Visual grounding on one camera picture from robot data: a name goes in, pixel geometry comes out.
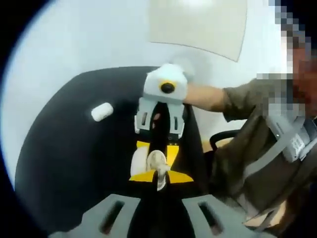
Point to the grey chest-worn device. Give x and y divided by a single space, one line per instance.
292 146

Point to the white oval charging case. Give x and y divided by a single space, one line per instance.
140 161

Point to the person's right hand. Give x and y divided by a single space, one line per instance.
156 120

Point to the beige wall panel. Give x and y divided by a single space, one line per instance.
198 24

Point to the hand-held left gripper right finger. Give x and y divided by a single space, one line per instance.
215 215

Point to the black office chair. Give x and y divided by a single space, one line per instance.
219 134

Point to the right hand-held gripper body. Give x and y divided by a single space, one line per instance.
158 79

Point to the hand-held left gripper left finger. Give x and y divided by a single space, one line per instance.
99 215

